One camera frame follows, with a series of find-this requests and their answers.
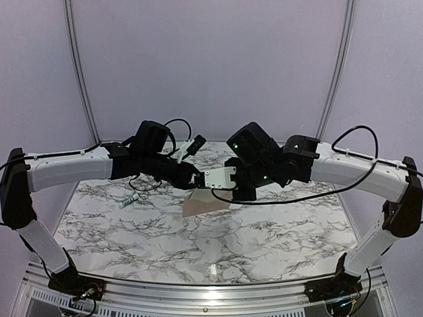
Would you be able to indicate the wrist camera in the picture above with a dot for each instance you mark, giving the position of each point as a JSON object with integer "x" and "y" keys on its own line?
{"x": 190, "y": 148}
{"x": 220, "y": 178}

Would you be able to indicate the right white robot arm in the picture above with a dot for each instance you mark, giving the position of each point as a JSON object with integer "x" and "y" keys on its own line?
{"x": 395, "y": 180}

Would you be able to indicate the curved aluminium front rail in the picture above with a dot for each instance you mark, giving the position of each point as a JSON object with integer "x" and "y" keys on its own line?
{"x": 118, "y": 297}

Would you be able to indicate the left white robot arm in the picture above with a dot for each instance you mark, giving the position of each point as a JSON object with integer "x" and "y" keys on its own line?
{"x": 24, "y": 174}

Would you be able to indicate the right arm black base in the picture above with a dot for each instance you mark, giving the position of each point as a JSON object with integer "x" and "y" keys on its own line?
{"x": 339, "y": 285}

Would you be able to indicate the right aluminium corner post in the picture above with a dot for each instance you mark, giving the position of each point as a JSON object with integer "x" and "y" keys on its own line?
{"x": 340, "y": 60}

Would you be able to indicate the green white glue stick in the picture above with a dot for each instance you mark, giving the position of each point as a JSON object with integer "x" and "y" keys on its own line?
{"x": 129, "y": 200}

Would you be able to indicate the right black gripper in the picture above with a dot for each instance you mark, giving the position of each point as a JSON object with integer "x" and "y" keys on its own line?
{"x": 244, "y": 197}

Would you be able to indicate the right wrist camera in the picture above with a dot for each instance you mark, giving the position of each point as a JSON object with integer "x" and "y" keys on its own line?
{"x": 220, "y": 178}

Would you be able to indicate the cream envelope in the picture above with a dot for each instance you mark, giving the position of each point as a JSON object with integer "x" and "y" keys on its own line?
{"x": 202, "y": 201}

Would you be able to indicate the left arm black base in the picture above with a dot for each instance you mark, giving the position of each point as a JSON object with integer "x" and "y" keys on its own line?
{"x": 71, "y": 282}

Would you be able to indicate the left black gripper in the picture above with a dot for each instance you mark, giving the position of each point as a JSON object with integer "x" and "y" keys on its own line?
{"x": 183, "y": 177}

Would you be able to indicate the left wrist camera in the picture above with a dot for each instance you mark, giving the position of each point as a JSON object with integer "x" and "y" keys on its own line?
{"x": 190, "y": 148}

